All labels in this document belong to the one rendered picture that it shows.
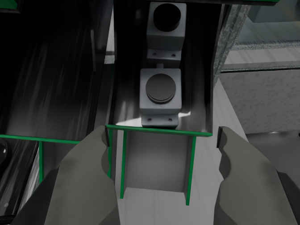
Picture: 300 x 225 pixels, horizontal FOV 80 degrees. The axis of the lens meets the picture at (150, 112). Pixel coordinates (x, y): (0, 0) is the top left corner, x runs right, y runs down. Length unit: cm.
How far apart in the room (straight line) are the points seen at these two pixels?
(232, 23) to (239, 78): 78
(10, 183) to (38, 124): 28
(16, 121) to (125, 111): 14
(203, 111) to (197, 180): 35
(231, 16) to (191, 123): 15
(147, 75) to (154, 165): 24
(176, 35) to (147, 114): 9
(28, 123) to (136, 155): 21
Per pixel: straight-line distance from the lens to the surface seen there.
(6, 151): 56
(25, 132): 28
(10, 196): 53
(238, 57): 102
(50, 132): 27
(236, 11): 29
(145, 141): 38
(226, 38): 30
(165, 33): 22
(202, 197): 57
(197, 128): 25
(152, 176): 40
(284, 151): 192
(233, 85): 109
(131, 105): 25
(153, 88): 18
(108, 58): 29
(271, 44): 115
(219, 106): 74
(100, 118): 37
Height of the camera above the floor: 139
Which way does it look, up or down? 52 degrees down
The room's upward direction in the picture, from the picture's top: 1 degrees clockwise
